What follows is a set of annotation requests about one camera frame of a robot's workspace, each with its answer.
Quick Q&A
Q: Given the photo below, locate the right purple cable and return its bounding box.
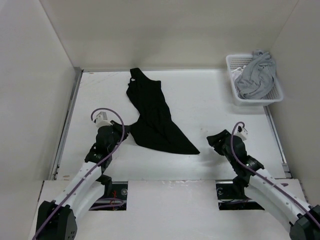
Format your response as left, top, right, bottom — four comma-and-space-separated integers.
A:
230, 121, 320, 218

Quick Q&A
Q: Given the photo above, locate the black tank top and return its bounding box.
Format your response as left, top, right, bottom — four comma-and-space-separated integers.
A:
126, 68, 200, 155

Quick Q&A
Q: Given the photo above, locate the purple cable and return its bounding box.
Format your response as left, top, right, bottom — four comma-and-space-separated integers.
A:
230, 121, 320, 218
31, 107, 126, 240

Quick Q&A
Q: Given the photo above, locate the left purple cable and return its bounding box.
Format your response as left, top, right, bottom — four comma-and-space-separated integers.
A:
31, 107, 126, 240

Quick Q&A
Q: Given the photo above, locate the grey tank top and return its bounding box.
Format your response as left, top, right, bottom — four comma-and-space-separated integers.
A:
234, 49, 277, 100

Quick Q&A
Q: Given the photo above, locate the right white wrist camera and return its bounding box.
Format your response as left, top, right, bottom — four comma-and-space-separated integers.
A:
235, 125, 249, 141

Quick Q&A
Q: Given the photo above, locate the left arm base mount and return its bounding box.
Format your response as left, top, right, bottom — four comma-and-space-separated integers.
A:
89, 181, 129, 211

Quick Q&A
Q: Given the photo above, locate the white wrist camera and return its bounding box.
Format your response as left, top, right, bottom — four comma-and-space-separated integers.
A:
235, 125, 249, 141
93, 111, 111, 128

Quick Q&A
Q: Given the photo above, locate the white garment in basket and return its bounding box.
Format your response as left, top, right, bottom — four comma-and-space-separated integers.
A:
231, 65, 246, 81

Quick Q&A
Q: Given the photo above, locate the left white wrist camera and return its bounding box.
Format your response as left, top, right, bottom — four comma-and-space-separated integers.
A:
93, 111, 111, 128

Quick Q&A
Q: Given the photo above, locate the white plastic basket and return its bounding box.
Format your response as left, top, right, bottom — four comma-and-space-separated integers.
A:
225, 53, 284, 107

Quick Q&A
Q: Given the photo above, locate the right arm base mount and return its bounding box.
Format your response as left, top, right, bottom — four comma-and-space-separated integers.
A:
215, 181, 264, 211

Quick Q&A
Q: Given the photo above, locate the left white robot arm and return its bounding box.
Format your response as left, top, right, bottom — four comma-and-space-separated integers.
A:
33, 121, 131, 240

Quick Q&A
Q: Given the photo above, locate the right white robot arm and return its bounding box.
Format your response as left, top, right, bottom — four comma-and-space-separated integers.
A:
206, 129, 320, 240

